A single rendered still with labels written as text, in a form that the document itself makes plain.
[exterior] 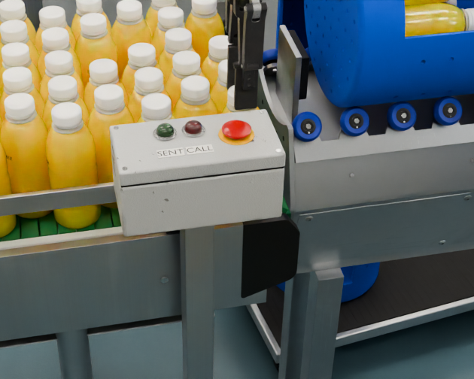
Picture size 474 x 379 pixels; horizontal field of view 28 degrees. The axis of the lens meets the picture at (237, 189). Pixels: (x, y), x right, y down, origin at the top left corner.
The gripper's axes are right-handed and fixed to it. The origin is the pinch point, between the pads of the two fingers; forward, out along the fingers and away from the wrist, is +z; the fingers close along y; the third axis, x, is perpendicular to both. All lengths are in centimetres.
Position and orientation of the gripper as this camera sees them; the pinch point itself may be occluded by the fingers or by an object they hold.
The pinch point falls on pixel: (241, 77)
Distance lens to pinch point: 126.2
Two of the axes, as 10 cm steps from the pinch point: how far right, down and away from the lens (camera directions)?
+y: -2.2, -6.2, 7.6
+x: -9.8, 1.2, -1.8
